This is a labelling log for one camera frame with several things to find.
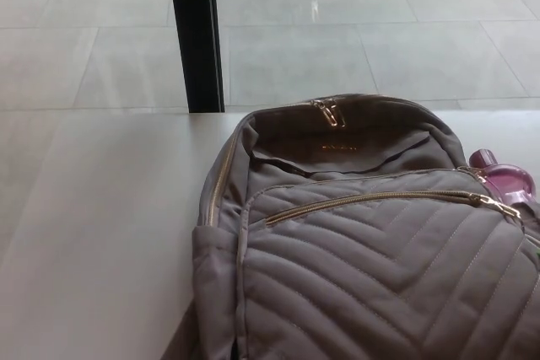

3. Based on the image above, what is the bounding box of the purple transparent water bottle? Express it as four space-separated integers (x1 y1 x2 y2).
468 148 536 209

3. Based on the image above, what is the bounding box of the black window frame post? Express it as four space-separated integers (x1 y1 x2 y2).
166 0 226 115

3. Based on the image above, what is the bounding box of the grey quilted backpack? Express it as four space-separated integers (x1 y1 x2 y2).
192 96 540 360

